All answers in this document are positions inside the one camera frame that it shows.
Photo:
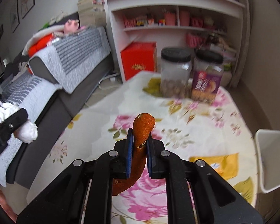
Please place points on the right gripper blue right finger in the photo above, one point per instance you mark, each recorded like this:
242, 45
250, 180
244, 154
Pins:
195, 192

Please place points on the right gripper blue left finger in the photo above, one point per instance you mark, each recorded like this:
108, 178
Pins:
82, 189

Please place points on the yellow snack wrapper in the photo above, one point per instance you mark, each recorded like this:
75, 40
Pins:
226, 165

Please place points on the orange peel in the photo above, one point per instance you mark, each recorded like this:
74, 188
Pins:
142, 126

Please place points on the white tissue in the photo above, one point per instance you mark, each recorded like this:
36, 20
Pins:
28, 132

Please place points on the white trash bin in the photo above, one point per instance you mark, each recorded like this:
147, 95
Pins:
268, 156

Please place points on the grey sofa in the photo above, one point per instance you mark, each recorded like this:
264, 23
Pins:
51, 109

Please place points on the floral tablecloth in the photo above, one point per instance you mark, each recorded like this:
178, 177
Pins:
187, 128

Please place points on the grey striped sofa cover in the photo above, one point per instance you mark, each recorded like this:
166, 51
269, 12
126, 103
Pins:
72, 58

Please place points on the pink pig plush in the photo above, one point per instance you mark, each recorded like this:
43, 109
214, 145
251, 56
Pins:
72, 26

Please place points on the purple label cashew jar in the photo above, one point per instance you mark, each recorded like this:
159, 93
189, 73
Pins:
208, 71

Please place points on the clear jar with nuts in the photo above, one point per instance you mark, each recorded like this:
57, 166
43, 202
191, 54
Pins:
176, 66

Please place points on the stacked cardboard boxes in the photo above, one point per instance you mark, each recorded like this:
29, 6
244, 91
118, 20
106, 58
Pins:
92, 13

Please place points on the stack of books on floor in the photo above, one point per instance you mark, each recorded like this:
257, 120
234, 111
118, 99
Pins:
219, 45

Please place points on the red gift box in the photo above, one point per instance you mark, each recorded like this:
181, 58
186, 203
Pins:
137, 57

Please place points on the pink basket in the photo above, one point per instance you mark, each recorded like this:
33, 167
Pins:
194, 40

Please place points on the white bookshelf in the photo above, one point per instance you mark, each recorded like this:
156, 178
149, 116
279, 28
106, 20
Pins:
167, 22

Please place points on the grey curtain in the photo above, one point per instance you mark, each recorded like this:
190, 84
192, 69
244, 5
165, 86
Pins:
246, 30

